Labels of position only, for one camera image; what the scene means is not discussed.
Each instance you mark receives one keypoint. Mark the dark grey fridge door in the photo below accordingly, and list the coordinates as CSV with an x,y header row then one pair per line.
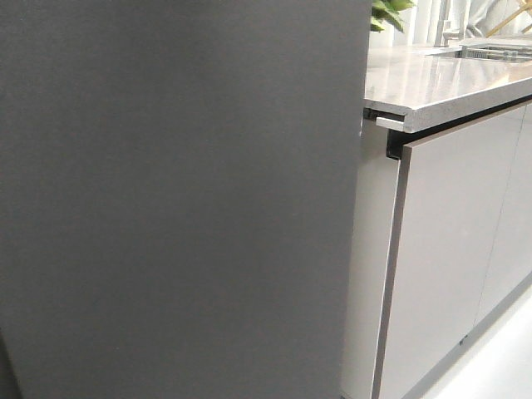
x,y
177,193

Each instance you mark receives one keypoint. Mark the grey cabinet door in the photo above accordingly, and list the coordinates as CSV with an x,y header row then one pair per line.
x,y
451,190
510,259

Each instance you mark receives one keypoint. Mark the white cabinet side panel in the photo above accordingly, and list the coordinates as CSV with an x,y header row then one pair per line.
x,y
372,230

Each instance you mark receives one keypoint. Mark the grey stone countertop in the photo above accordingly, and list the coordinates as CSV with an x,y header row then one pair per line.
x,y
419,87

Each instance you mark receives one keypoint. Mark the green plant leaves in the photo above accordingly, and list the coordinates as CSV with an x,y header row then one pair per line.
x,y
388,11

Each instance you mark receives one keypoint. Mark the steel kitchen faucet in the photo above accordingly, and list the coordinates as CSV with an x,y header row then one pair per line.
x,y
444,33

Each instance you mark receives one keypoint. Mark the steel sink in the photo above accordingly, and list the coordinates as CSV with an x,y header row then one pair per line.
x,y
498,49

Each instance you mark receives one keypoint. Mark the wooden rack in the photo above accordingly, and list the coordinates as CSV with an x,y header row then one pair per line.
x,y
509,19

